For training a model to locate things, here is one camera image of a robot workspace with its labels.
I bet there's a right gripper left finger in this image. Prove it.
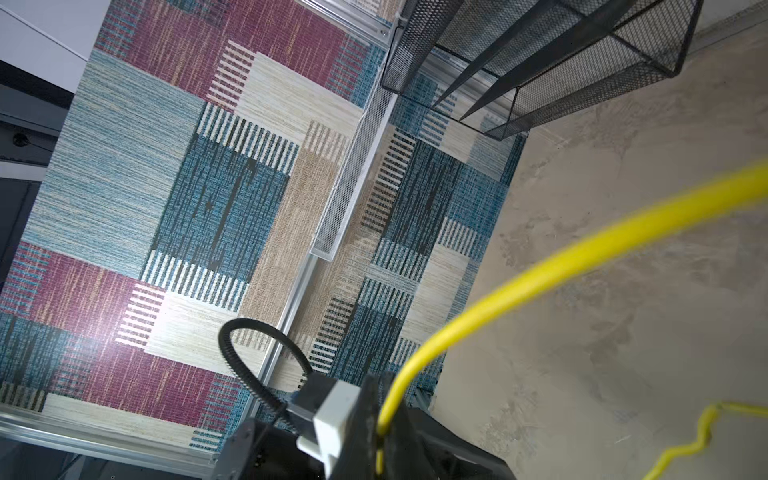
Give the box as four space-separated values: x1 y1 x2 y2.
329 374 383 480

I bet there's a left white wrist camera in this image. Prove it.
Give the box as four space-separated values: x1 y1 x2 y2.
287 372 360 479

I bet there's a yellow cable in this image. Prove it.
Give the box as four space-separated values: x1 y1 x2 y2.
374 158 768 480

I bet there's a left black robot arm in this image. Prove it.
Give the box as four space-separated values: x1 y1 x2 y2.
210 318 325 479

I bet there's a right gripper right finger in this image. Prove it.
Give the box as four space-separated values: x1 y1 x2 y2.
383 406 516 480

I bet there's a black wire shelf rack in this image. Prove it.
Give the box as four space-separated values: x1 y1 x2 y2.
380 1 703 140

